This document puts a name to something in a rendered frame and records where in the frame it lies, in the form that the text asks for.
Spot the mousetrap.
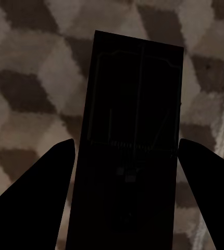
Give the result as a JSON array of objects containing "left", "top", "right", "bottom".
[{"left": 65, "top": 30, "right": 184, "bottom": 250}]

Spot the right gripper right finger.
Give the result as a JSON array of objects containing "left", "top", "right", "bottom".
[{"left": 178, "top": 139, "right": 224, "bottom": 250}]

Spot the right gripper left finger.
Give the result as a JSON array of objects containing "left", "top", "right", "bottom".
[{"left": 0, "top": 139, "right": 76, "bottom": 250}]

